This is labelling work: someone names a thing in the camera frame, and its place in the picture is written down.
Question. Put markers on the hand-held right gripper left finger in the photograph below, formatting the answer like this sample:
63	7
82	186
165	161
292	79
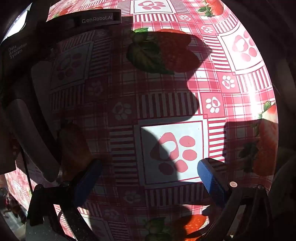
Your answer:
89	180

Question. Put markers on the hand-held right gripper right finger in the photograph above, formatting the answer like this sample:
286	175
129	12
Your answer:
210	179

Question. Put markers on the pink checked strawberry tablecloth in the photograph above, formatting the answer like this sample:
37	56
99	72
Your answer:
161	104

